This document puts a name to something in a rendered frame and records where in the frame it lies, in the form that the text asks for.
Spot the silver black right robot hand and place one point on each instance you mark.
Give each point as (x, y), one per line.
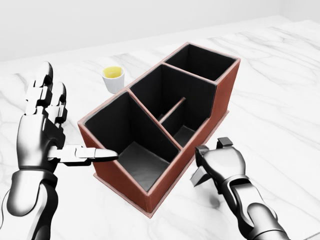
(225, 162)

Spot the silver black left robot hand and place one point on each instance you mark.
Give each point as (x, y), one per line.
(35, 140)

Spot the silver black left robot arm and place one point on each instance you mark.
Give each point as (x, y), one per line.
(27, 197)

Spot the red-brown desk caddy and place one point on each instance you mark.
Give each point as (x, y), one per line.
(152, 190)

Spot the white cup with yellow inside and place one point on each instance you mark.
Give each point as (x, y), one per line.
(113, 83)

